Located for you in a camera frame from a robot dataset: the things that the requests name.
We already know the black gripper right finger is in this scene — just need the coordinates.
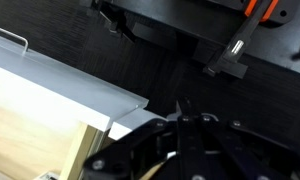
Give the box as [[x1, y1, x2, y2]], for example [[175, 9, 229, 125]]
[[184, 97, 300, 180]]

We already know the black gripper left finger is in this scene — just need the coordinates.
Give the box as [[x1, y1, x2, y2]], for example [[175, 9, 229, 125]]
[[82, 97, 204, 180]]

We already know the white front drawer with clamp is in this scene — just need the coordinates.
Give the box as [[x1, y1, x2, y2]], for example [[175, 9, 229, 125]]
[[0, 31, 150, 180]]

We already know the black pegboard tool panel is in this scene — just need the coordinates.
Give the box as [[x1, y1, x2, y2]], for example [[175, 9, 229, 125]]
[[79, 0, 300, 80]]

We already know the silver drawer handle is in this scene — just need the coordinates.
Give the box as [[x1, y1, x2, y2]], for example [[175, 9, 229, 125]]
[[0, 27, 30, 56]]

